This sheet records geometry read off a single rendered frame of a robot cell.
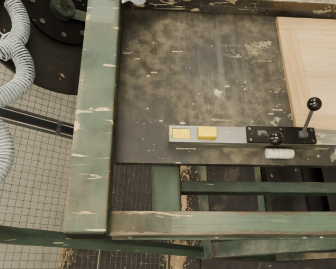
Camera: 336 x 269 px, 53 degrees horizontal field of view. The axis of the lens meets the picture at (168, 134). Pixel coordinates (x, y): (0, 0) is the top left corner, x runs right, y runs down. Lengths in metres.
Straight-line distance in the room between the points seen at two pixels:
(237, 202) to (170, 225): 2.07
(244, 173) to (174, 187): 1.96
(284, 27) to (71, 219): 0.92
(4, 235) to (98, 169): 0.48
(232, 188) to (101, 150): 0.40
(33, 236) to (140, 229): 0.50
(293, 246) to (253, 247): 0.21
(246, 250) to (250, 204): 1.03
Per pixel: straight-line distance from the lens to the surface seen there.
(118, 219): 0.86
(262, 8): 1.28
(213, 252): 1.97
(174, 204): 0.96
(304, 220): 0.95
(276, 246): 1.73
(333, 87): 1.20
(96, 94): 0.92
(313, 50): 1.26
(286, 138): 1.01
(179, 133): 0.94
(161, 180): 0.97
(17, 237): 1.24
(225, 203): 2.98
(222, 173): 3.06
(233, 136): 0.97
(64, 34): 1.57
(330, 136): 1.08
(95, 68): 0.97
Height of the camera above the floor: 2.24
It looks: 36 degrees down
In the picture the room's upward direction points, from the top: 72 degrees counter-clockwise
